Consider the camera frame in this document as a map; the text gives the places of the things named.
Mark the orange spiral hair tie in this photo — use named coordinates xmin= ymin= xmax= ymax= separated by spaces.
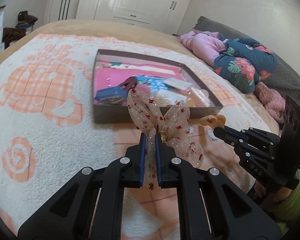
xmin=199 ymin=114 xmax=227 ymax=128

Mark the sheer beige red-dotted bow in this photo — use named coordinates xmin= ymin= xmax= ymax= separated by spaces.
xmin=127 ymin=88 xmax=204 ymax=190

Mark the clear white plastic packet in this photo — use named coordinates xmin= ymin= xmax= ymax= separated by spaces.
xmin=163 ymin=77 xmax=192 ymax=90

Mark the pink fluffy pompom clip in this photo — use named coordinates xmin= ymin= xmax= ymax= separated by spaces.
xmin=135 ymin=83 xmax=151 ymax=95

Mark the maroon oval hair claw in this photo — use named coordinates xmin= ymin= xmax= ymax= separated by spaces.
xmin=118 ymin=76 xmax=138 ymax=92

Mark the green sleeved forearm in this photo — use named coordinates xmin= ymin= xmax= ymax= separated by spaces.
xmin=263 ymin=170 xmax=300 ymax=234

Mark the pink knitted garment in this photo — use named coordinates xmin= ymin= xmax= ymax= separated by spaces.
xmin=254 ymin=82 xmax=286 ymax=124

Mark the clear plastic bottle accessory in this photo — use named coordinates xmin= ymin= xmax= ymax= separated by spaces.
xmin=187 ymin=87 xmax=211 ymax=107

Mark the grey quilted headboard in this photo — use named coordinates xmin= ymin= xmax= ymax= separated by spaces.
xmin=193 ymin=15 xmax=300 ymax=93

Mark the blue floral padded jacket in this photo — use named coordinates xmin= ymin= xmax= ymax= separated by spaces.
xmin=213 ymin=34 xmax=278 ymax=94

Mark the pearl hair accessory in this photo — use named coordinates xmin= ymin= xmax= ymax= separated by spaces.
xmin=153 ymin=93 xmax=173 ymax=107

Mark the white and orange fleece blanket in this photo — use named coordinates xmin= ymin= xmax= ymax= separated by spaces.
xmin=0 ymin=34 xmax=271 ymax=233

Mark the pink padded jacket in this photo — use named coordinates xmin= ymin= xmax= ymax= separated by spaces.
xmin=179 ymin=29 xmax=225 ymax=67

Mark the beige bedspread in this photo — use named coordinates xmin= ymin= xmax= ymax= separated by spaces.
xmin=0 ymin=18 xmax=281 ymax=133

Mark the brown shallow cardboard tray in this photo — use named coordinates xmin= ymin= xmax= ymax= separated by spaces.
xmin=92 ymin=49 xmax=223 ymax=124

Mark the white wardrobe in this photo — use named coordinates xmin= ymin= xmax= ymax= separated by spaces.
xmin=76 ymin=0 xmax=191 ymax=35

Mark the dark clothes pile on stool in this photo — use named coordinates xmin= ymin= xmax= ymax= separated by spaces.
xmin=15 ymin=10 xmax=38 ymax=29

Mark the white door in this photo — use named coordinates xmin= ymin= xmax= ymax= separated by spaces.
xmin=44 ymin=0 xmax=79 ymax=24

